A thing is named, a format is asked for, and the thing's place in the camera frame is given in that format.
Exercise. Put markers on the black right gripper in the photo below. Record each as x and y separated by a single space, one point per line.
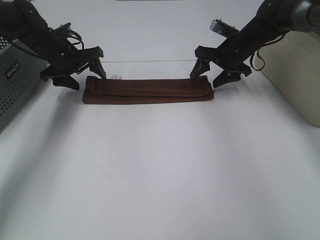
231 54

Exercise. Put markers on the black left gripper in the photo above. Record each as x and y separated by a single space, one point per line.
65 59

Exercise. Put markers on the brown towel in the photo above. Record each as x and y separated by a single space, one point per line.
146 91

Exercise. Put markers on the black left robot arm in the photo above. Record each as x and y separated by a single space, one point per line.
20 20

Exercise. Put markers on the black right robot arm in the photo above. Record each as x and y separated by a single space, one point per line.
273 20

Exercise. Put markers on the white towel label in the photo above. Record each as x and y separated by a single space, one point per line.
117 77

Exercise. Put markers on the grey perforated plastic basket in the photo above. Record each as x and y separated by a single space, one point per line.
19 78

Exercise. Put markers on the beige storage box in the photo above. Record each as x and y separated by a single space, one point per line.
292 65

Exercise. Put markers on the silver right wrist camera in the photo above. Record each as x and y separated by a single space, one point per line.
223 29

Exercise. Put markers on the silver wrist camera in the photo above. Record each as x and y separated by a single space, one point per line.
223 29
63 31

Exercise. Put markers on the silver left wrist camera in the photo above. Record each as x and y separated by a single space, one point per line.
63 31

